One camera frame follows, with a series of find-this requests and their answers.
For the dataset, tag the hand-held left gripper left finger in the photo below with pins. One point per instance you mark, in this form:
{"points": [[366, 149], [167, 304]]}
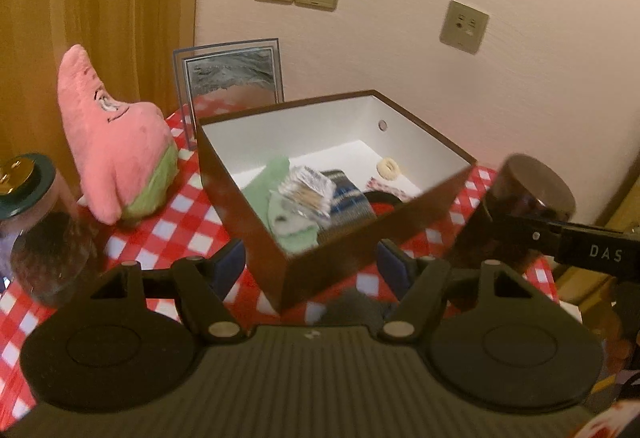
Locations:
{"points": [[230, 268]]}

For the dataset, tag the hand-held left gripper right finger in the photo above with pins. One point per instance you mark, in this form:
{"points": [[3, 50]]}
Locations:
{"points": [[392, 270]]}

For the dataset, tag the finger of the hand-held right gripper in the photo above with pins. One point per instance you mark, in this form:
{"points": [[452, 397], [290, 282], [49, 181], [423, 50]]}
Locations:
{"points": [[535, 232]]}

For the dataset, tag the brown cardboard box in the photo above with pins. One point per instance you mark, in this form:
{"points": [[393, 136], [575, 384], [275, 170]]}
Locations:
{"points": [[260, 238]]}

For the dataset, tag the pale green sock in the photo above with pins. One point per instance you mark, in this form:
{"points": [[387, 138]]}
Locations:
{"points": [[295, 235]]}

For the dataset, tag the grey blue patterned knit sock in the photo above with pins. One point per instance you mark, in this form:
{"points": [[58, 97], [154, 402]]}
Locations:
{"points": [[350, 205]]}

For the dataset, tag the red patterned small cloth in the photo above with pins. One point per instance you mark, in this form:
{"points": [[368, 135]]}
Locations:
{"points": [[400, 184]]}

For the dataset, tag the clear plastic packet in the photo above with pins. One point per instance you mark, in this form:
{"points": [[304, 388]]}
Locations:
{"points": [[305, 190]]}

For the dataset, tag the brown metal canister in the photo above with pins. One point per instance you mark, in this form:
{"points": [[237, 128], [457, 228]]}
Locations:
{"points": [[520, 188]]}

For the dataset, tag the red white checked tablecloth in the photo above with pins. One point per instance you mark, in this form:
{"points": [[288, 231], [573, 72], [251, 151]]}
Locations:
{"points": [[175, 228]]}

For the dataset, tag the pink starfish plush toy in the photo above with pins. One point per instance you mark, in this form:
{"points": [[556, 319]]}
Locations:
{"points": [[120, 143]]}

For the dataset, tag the red white printed cloth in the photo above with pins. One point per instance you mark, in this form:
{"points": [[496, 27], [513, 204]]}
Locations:
{"points": [[610, 423]]}

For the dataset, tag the glass jar with dark lid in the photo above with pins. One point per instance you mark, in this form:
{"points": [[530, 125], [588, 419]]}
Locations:
{"points": [[45, 238]]}

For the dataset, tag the framed picture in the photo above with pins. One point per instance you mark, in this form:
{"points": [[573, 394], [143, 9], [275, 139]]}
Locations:
{"points": [[235, 68]]}

